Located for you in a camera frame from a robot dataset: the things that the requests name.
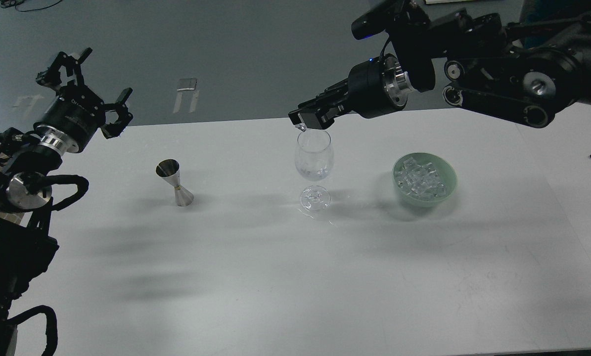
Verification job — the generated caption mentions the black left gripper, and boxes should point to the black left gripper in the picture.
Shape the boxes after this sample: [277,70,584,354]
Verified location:
[33,47,134,153]

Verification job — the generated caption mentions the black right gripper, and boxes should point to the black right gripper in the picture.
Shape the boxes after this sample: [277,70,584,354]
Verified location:
[288,54,415,131]

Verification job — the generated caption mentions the clear ice cube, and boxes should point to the clear ice cube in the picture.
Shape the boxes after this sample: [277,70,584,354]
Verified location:
[294,123,309,133]

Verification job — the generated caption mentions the steel double jigger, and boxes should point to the steel double jigger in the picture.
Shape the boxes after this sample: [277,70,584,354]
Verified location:
[155,159,194,207]

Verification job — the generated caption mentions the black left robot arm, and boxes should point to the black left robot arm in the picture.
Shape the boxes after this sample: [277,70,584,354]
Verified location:
[0,48,133,356]

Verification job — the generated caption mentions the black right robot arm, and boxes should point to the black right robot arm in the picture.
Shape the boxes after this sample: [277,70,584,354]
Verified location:
[288,0,591,130]

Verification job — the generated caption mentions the clear wine glass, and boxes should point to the clear wine glass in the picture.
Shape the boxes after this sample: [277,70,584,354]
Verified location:
[294,129,334,212]

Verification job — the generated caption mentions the green bowl of ice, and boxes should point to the green bowl of ice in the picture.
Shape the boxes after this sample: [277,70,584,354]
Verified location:
[392,152,458,208]

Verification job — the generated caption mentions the black floor cables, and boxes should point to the black floor cables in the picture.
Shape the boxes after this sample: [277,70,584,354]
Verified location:
[0,0,64,20]

